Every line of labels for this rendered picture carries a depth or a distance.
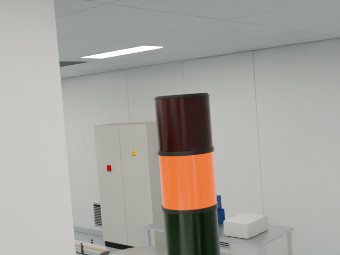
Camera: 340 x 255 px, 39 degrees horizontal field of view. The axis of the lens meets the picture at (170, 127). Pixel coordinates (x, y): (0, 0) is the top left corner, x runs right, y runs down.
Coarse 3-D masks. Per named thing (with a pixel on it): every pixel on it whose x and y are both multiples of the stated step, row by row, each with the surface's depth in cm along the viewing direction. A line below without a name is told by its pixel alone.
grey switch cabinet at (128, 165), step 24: (96, 144) 800; (120, 144) 762; (144, 144) 727; (120, 168) 767; (144, 168) 732; (120, 192) 772; (144, 192) 736; (120, 216) 777; (144, 216) 741; (120, 240) 782; (144, 240) 746
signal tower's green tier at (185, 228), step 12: (168, 216) 42; (180, 216) 41; (192, 216) 41; (204, 216) 41; (216, 216) 42; (168, 228) 42; (180, 228) 41; (192, 228) 41; (204, 228) 41; (216, 228) 42; (168, 240) 42; (180, 240) 41; (192, 240) 41; (204, 240) 41; (216, 240) 42; (168, 252) 42; (180, 252) 41; (192, 252) 41; (204, 252) 41; (216, 252) 42
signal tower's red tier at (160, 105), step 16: (208, 96) 42; (160, 112) 41; (176, 112) 40; (192, 112) 40; (208, 112) 42; (160, 128) 42; (176, 128) 41; (192, 128) 40; (208, 128) 42; (160, 144) 42; (176, 144) 41; (192, 144) 41; (208, 144) 42
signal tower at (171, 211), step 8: (160, 96) 41; (168, 96) 41; (176, 96) 40; (184, 96) 40; (192, 96) 40; (200, 96) 41; (160, 152) 42; (168, 152) 41; (176, 152) 41; (184, 152) 40; (192, 152) 40; (200, 152) 41; (208, 152) 41; (200, 208) 41; (208, 208) 41
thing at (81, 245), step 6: (78, 246) 495; (84, 246) 486; (90, 246) 480; (96, 246) 484; (102, 246) 477; (78, 252) 489; (84, 252) 482; (90, 252) 477; (96, 252) 470; (102, 252) 470; (108, 252) 475
